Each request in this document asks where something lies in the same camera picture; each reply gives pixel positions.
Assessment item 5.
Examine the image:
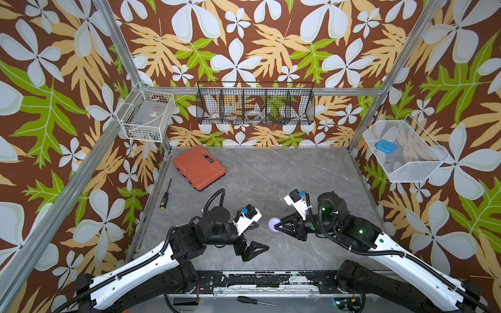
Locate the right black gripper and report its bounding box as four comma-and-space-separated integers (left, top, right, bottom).
275, 210, 341, 243

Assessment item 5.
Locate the purple earbud charging case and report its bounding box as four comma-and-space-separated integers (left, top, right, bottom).
268, 217, 281, 233

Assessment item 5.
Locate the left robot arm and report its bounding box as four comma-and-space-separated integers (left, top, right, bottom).
55, 189, 269, 312

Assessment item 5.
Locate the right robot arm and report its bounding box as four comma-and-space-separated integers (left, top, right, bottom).
270, 190, 490, 312

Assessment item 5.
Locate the red plastic tool case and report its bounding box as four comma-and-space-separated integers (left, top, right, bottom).
174, 146, 226, 191

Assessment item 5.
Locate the black screwdriver front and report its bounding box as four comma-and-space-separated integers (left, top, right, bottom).
237, 296, 276, 307

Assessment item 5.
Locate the black yellow screwdriver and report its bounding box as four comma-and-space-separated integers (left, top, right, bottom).
160, 179, 172, 210

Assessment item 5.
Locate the blue object in basket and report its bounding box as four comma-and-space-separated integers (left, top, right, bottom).
376, 140, 397, 155

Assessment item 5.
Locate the white mesh basket right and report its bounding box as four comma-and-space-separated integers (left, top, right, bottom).
363, 115, 450, 183

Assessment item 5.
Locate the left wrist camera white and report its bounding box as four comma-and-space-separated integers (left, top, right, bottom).
233, 204, 262, 236

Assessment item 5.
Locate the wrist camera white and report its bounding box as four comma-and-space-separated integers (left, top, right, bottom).
233, 204, 262, 236
284, 189, 309, 220

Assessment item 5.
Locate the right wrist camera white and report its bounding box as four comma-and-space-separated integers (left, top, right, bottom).
284, 189, 309, 220

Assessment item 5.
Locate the black wire basket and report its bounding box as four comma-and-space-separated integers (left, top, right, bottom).
196, 82, 316, 125

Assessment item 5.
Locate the white wire basket left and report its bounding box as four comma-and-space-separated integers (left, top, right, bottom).
117, 88, 176, 143

